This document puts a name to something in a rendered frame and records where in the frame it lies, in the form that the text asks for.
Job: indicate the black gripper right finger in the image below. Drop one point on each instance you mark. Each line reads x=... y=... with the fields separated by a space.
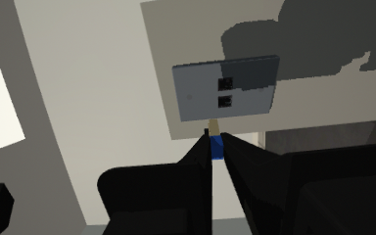
x=268 y=185

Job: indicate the beige panel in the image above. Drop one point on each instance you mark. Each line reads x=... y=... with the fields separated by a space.
x=262 y=65

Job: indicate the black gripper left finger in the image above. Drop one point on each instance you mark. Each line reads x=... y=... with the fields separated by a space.
x=183 y=185

